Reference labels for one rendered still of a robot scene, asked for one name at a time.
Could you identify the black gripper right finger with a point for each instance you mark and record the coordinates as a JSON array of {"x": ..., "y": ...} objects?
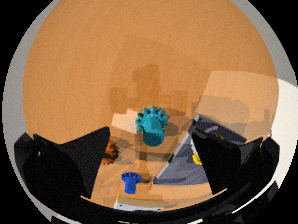
[{"x": 221, "y": 159}]

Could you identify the teal gear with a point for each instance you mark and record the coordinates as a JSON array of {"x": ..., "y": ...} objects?
[{"x": 151, "y": 123}]

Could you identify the orange gear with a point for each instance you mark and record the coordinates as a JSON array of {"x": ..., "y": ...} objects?
[{"x": 110, "y": 154}]

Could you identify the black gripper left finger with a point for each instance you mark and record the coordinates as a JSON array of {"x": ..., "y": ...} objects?
[{"x": 79, "y": 159}]

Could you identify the blue gear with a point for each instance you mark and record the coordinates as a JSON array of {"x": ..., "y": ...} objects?
[{"x": 130, "y": 182}]

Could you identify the yellow gear with black stripe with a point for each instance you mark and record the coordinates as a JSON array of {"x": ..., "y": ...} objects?
[{"x": 196, "y": 159}]

